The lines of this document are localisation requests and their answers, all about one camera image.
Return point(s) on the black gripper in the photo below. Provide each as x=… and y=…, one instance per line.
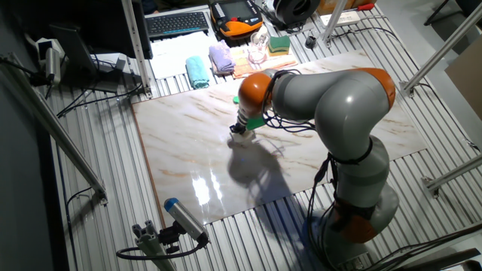
x=238, y=128

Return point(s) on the white rectangular sponge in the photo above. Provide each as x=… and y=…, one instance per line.
x=246, y=138

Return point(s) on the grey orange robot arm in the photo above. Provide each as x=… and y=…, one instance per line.
x=346, y=109

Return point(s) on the green yellow sponge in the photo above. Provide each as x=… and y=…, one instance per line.
x=279, y=45

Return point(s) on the orange cloth mat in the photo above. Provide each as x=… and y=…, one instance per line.
x=244, y=67

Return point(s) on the teal rolled towel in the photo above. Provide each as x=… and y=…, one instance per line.
x=197, y=71

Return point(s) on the purple folded cloth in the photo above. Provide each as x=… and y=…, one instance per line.
x=221, y=56

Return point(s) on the clear glass cup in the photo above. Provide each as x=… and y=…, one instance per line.
x=258, y=52

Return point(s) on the white paper sheet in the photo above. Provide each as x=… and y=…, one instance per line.
x=169, y=52

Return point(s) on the orange black teach pendant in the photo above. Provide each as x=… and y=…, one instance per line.
x=235, y=22

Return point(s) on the small black round object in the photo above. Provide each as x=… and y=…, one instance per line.
x=310, y=42

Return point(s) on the black computer keyboard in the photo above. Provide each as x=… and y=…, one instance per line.
x=177, y=23

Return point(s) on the black round spool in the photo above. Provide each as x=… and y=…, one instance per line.
x=295, y=10

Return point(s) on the short aluminium profile stub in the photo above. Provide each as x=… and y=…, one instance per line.
x=150, y=244

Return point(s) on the white power strip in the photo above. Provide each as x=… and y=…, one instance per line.
x=352, y=17

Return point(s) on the long slanted aluminium beam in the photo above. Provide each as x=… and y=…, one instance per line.
x=56, y=131

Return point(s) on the grey monitor stand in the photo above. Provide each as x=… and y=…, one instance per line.
x=73, y=49

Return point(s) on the brown cardboard box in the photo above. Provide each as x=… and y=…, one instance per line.
x=467, y=83

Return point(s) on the black flat bar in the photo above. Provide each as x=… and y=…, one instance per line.
x=440, y=259

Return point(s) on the black office chair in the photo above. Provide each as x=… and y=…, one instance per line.
x=470, y=5

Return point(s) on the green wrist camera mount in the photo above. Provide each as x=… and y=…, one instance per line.
x=256, y=123

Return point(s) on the silver camera with blue cap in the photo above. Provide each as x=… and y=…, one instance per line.
x=184, y=218

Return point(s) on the black camera clamp bracket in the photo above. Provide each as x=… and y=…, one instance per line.
x=169, y=237

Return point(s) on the upright aluminium profile post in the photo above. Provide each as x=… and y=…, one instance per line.
x=135, y=45

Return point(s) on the thin aluminium frame post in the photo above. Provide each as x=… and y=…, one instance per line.
x=335, y=19

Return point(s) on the silver camera on white mount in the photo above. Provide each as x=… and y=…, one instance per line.
x=52, y=64

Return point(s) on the low aluminium frame beam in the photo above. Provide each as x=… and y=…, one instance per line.
x=455, y=173

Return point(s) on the slanted aluminium frame beam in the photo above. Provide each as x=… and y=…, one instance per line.
x=448, y=47

